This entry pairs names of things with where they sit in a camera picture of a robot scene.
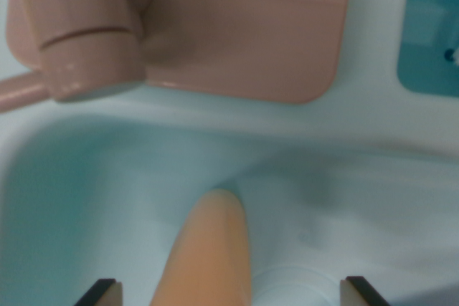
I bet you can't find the cream toy detergent bottle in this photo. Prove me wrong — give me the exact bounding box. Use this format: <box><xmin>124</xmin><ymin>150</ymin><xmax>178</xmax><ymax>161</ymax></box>
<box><xmin>152</xmin><ymin>188</ymin><xmax>254</xmax><ymax>306</ymax></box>

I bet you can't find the light blue toy sink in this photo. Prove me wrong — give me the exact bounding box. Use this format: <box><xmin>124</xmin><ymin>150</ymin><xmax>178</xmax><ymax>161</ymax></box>
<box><xmin>0</xmin><ymin>0</ymin><xmax>459</xmax><ymax>306</ymax></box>

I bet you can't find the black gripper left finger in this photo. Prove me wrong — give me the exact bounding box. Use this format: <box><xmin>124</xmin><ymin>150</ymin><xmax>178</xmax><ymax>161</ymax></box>
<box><xmin>74</xmin><ymin>278</ymin><xmax>123</xmax><ymax>306</ymax></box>

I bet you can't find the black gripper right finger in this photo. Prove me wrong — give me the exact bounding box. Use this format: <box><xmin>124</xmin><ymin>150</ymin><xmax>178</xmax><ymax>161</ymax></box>
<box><xmin>339</xmin><ymin>276</ymin><xmax>392</xmax><ymax>306</ymax></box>

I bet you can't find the grey toy faucet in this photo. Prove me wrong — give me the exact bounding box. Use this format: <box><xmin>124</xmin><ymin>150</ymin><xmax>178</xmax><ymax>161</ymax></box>
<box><xmin>0</xmin><ymin>0</ymin><xmax>353</xmax><ymax>113</ymax></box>

